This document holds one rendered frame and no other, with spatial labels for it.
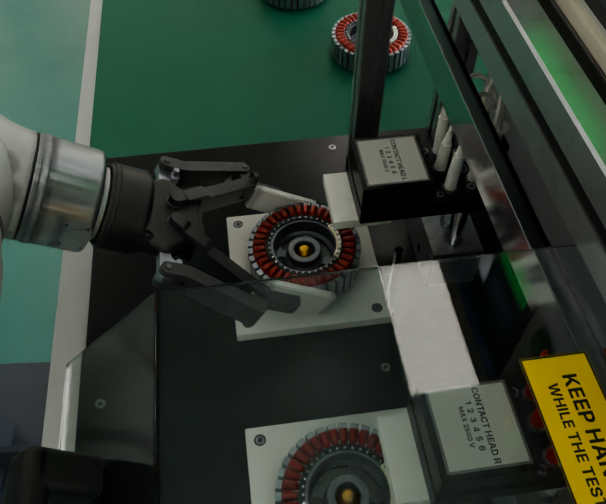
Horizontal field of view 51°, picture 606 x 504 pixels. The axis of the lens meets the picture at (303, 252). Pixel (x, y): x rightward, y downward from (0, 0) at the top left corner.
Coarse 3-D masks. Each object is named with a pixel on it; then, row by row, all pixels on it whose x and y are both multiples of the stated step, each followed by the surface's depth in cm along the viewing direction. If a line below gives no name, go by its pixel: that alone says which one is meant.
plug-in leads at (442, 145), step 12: (492, 84) 52; (492, 96) 54; (504, 108) 54; (444, 120) 55; (444, 132) 56; (504, 132) 56; (444, 144) 54; (504, 144) 57; (432, 156) 58; (444, 156) 55; (456, 156) 53; (432, 168) 57; (444, 168) 57; (456, 168) 54; (456, 180) 55; (468, 180) 56; (444, 192) 56
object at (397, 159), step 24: (360, 144) 56; (384, 144) 56; (408, 144) 56; (456, 144) 60; (360, 168) 54; (384, 168) 54; (408, 168) 54; (336, 192) 58; (360, 192) 54; (384, 192) 53; (408, 192) 54; (432, 192) 54; (456, 192) 56; (336, 216) 56; (360, 216) 55; (384, 216) 56; (408, 216) 56; (456, 216) 59; (456, 240) 61
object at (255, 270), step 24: (264, 216) 65; (288, 216) 65; (312, 216) 65; (264, 240) 63; (288, 240) 66; (312, 240) 64; (336, 240) 63; (264, 264) 61; (288, 264) 64; (312, 264) 63; (336, 264) 61
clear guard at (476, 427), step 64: (512, 256) 31; (576, 256) 31; (128, 320) 30; (192, 320) 29; (256, 320) 29; (320, 320) 29; (384, 320) 29; (448, 320) 29; (512, 320) 29; (576, 320) 29; (128, 384) 28; (192, 384) 27; (256, 384) 27; (320, 384) 27; (384, 384) 27; (448, 384) 27; (512, 384) 27; (64, 448) 30; (128, 448) 26; (192, 448) 25; (256, 448) 25; (320, 448) 25; (384, 448) 25; (448, 448) 25; (512, 448) 25
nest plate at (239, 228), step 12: (240, 216) 69; (252, 216) 69; (228, 228) 68; (240, 228) 68; (252, 228) 68; (360, 228) 68; (228, 240) 67; (240, 240) 67; (360, 240) 67; (240, 252) 66; (324, 252) 66; (372, 252) 66; (240, 264) 65; (360, 264) 65; (372, 264) 65
